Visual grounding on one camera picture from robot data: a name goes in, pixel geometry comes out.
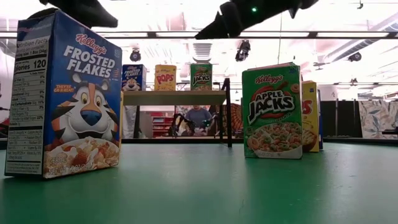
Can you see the leaf pattern curtain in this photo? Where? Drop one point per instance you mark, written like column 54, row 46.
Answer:
column 377, row 118

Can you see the person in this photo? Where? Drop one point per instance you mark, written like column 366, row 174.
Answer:
column 199, row 116

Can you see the green table mat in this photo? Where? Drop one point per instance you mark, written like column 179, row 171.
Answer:
column 217, row 193

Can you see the black partition panel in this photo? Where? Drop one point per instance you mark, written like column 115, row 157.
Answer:
column 342, row 118

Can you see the dark rounded fixture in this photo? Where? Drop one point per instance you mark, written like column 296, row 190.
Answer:
column 40, row 12

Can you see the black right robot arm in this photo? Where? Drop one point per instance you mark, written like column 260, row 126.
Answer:
column 304, row 3

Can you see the blue Frosted Flakes cereal box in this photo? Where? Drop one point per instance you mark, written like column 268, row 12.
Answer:
column 84, row 109
column 133, row 77
column 321, row 124

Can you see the red storage rack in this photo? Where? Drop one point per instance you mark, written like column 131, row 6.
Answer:
column 161, row 124

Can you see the ceiling air vent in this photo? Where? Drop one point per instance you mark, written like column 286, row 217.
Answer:
column 202, row 51

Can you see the background black robot arm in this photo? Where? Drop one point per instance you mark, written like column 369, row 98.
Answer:
column 180, row 124
column 211, row 124

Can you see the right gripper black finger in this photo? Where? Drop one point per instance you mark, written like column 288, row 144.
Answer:
column 230, row 31
column 224, row 18

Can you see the black ceiling spotlight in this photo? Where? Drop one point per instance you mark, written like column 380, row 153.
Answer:
column 354, row 56
column 242, row 50
column 135, row 56

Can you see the green Apple Jacks cereal box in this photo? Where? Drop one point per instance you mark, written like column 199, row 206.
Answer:
column 201, row 77
column 270, row 109

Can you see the ceiling air duct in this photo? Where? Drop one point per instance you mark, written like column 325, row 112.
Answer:
column 357, row 46

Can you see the wooden shelf black metal legs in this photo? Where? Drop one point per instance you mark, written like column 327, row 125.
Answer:
column 174, row 98

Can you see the overhead light bar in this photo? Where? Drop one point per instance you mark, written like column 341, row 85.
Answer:
column 342, row 34

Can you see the orange striped cloth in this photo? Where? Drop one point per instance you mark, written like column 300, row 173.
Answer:
column 237, row 121

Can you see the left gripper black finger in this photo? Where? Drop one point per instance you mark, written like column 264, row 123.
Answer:
column 93, row 7
column 94, row 21

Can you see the white hanging cloth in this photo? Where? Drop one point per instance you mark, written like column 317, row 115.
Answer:
column 129, row 123

